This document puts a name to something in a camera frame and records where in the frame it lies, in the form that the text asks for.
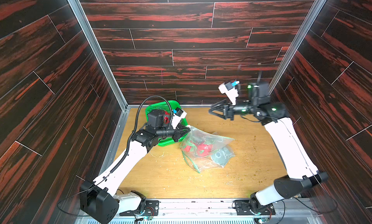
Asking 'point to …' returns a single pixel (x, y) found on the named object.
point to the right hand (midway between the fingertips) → (211, 108)
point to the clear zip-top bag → (202, 150)
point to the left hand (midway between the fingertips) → (190, 129)
